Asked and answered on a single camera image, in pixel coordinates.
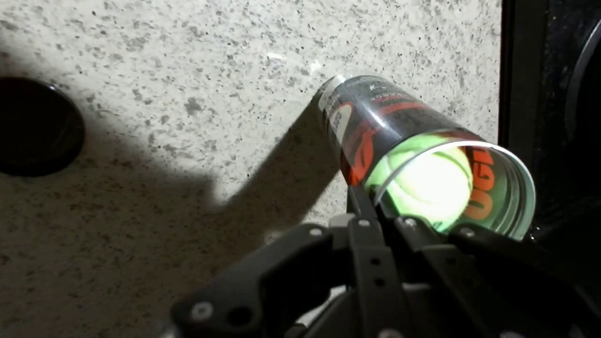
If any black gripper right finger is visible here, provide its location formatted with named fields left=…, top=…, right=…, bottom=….
left=393, top=214, right=601, bottom=338

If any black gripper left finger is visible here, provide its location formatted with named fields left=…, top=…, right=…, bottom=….
left=172, top=184, right=416, bottom=338

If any clear tennis ball can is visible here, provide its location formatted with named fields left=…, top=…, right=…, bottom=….
left=316, top=73, right=540, bottom=242

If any yellow tennis ball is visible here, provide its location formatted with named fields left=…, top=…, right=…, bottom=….
left=365, top=140, right=476, bottom=234

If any black round lid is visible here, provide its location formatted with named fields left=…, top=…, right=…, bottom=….
left=0, top=75, right=89, bottom=178

